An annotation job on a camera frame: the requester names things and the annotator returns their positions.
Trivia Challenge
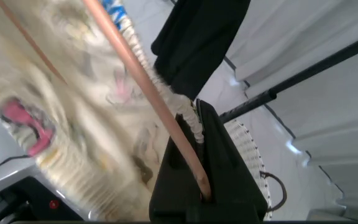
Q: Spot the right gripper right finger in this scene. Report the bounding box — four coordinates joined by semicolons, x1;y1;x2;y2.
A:
196;98;269;222

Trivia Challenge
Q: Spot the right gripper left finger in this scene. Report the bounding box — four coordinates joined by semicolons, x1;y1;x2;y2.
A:
149;113;205;222

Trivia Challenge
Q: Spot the pink clothes hanger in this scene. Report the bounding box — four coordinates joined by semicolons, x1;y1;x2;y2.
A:
0;0;213;202

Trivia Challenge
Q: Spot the cream printed garment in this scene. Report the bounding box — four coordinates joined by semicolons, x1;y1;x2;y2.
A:
0;0;205;222

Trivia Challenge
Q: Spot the black garment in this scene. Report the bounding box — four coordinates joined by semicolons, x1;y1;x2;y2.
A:
150;0;252;101

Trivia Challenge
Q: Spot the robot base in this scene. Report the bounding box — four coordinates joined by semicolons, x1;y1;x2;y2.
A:
0;154;94;223

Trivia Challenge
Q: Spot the white laundry basket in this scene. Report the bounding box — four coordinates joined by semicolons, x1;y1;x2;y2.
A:
224;119;288;222

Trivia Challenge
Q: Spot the black clothes rack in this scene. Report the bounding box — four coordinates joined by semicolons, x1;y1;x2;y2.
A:
218;30;358;124

